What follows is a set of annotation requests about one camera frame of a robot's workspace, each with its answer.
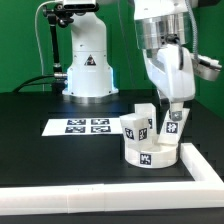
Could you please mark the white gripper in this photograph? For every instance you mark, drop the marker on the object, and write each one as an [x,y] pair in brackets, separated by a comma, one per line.
[178,85]

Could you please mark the white round stool seat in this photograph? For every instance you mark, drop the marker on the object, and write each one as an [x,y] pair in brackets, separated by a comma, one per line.
[151,156]

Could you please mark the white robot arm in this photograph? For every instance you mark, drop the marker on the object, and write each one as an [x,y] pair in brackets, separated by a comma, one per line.
[161,33]

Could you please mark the white L-shaped fence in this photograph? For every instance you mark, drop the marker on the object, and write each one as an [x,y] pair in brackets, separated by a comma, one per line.
[205,190]

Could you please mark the white marker sheet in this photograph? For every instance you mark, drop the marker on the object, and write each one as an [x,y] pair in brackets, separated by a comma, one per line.
[82,126]

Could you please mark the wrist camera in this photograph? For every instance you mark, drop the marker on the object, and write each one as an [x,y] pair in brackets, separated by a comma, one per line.
[206,68]

